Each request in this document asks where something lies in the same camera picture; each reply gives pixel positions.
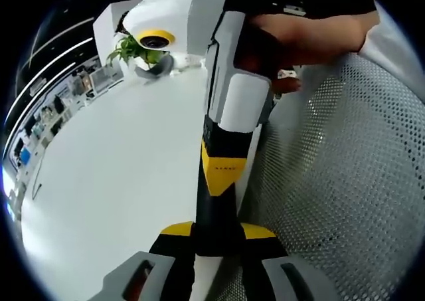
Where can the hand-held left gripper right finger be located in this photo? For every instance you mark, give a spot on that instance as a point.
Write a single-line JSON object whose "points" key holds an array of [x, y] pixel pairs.
{"points": [[265, 274]]}

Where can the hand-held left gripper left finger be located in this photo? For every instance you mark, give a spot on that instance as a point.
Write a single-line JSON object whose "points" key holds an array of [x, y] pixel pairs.
{"points": [[156, 274]]}

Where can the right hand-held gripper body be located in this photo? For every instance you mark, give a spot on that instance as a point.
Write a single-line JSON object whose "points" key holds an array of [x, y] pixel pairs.
{"points": [[166, 12]]}

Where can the person's right hand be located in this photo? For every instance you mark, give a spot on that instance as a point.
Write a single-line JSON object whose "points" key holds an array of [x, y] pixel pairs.
{"points": [[292, 38]]}

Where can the green potted plant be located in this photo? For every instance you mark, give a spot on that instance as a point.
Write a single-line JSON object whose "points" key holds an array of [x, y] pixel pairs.
{"points": [[133, 50]]}

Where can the grey cloth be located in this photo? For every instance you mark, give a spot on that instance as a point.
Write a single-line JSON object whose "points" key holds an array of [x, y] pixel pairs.
{"points": [[156, 69]]}

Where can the white pillar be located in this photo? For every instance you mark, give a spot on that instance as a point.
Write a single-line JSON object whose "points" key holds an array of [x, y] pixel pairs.
{"points": [[109, 28]]}

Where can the white box appliance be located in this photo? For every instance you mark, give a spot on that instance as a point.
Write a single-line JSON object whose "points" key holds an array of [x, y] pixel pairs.
{"points": [[106, 79]]}

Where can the ceiling air conditioner unit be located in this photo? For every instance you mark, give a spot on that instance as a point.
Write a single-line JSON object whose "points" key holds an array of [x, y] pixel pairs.
{"points": [[38, 86]]}

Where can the long white cabinet counter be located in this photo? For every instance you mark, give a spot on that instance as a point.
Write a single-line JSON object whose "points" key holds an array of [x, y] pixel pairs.
{"points": [[50, 125]]}

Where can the person's white shirt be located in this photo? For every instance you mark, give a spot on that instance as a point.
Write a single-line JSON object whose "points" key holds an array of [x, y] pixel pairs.
{"points": [[395, 45]]}

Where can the blue box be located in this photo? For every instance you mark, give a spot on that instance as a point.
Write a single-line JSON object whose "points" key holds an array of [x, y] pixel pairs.
{"points": [[26, 155]]}

